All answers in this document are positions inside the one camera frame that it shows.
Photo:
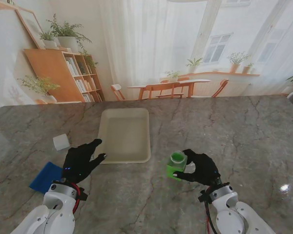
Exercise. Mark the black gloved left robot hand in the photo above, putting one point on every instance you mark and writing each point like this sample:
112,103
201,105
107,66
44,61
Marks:
80,163

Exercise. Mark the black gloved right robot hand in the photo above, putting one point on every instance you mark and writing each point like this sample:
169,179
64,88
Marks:
205,170

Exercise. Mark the green square jar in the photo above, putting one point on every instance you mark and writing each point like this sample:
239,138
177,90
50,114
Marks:
177,165

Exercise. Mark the white square jar lid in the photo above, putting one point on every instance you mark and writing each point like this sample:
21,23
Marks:
61,142

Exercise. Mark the blue plastic scraper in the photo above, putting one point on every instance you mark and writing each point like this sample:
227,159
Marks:
45,179

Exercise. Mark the cream baking tray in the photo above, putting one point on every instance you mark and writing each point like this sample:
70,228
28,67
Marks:
127,139

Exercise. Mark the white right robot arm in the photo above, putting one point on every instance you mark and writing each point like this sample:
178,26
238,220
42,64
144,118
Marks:
234,217

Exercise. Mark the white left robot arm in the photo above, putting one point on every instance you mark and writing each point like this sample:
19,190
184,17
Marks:
53,214

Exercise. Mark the printed room backdrop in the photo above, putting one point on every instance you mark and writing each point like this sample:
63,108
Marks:
146,48

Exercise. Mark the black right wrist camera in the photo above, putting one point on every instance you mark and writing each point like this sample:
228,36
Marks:
202,197

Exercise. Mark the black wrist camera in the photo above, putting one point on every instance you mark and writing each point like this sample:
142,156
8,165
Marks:
83,194
202,197

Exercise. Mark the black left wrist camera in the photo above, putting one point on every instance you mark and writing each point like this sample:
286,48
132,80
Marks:
83,194

